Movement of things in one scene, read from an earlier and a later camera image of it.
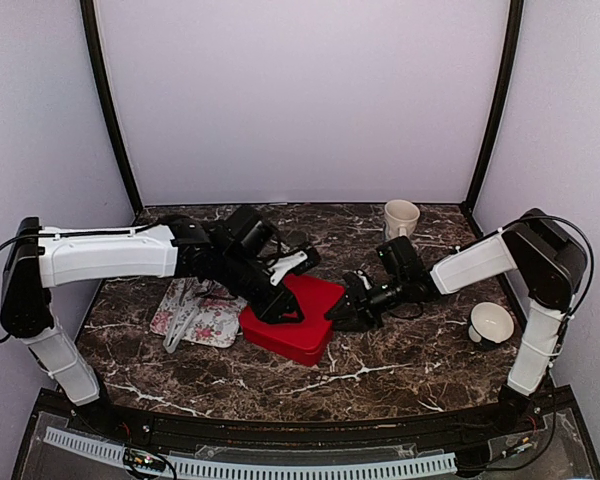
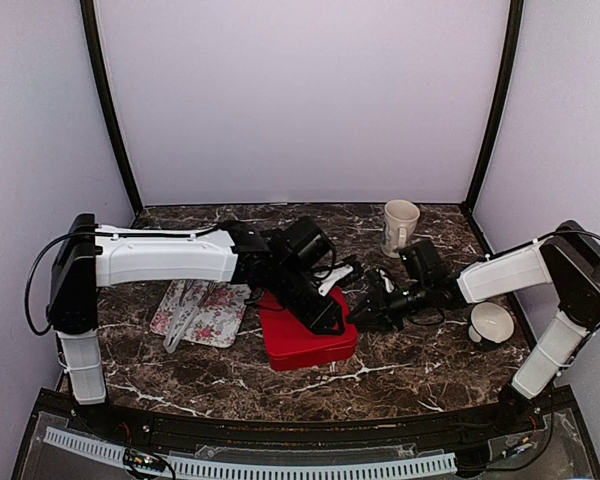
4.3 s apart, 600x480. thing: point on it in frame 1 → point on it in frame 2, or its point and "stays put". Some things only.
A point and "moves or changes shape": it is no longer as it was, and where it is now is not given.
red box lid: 303,341 moves or changes shape
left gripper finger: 286,309 → 330,321
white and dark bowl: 491,324 stays put
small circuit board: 144,459 stays put
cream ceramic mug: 401,218 stays put
